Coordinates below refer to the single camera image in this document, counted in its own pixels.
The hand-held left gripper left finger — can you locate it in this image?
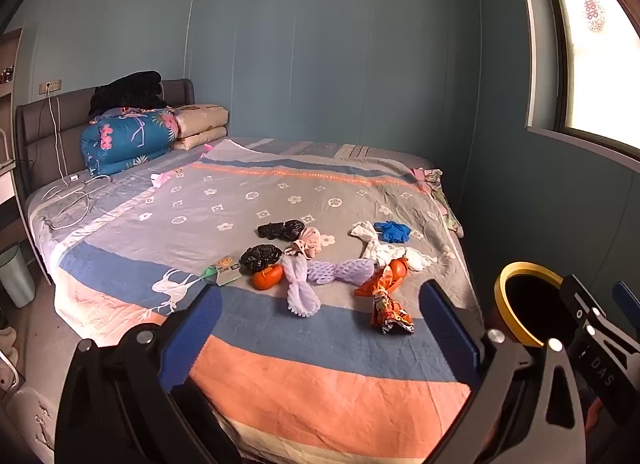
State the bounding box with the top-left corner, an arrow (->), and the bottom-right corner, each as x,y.
55,281 -> 236,464

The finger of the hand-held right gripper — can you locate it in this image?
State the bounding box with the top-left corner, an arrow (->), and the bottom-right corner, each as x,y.
559,274 -> 618,391
612,280 -> 640,336

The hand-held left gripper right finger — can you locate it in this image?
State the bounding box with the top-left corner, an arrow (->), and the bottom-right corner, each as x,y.
419,280 -> 586,464

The green yellow paper packet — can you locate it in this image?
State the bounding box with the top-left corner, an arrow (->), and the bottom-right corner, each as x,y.
202,255 -> 242,286

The black bin with yellow rim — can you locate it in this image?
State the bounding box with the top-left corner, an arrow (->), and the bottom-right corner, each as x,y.
494,261 -> 581,349

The orange patterned sock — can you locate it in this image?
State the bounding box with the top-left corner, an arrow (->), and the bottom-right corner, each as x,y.
354,266 -> 415,335

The dark patterned sock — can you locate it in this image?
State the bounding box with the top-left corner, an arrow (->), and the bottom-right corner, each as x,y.
239,244 -> 282,274

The white sock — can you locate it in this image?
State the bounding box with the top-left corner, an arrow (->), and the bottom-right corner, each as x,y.
361,239 -> 437,272

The blue glove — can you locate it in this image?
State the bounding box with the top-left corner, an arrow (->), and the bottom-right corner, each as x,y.
374,220 -> 412,244

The black sock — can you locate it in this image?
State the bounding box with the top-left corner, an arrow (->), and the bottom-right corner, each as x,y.
257,219 -> 306,241

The bed with patterned sheet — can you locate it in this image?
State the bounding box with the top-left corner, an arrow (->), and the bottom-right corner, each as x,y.
27,136 -> 483,464

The pink green floral cloth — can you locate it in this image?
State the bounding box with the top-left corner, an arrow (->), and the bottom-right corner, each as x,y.
410,167 -> 466,238

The pale green bin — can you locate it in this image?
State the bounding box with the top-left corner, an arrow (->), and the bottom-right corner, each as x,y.
0,243 -> 37,309

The blue floral folded quilt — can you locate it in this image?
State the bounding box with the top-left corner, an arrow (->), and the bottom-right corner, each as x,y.
81,106 -> 178,176

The beige folded quilt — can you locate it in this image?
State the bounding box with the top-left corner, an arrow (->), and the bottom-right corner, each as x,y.
170,104 -> 230,151

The black clothing pile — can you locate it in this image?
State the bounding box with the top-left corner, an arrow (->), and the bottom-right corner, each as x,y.
89,71 -> 168,117

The grey bed headboard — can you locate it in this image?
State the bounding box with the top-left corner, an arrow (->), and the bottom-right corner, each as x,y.
15,78 -> 195,195

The white shelf unit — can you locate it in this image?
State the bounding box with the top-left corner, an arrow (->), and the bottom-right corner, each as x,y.
0,26 -> 26,205

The red window paper decoration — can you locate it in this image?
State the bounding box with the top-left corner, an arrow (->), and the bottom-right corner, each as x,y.
582,0 -> 607,34

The white coiled charging cable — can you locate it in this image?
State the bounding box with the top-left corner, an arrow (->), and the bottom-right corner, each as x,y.
42,175 -> 112,231

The white hanging charging cable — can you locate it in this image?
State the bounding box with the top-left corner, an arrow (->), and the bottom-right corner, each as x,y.
47,85 -> 81,182

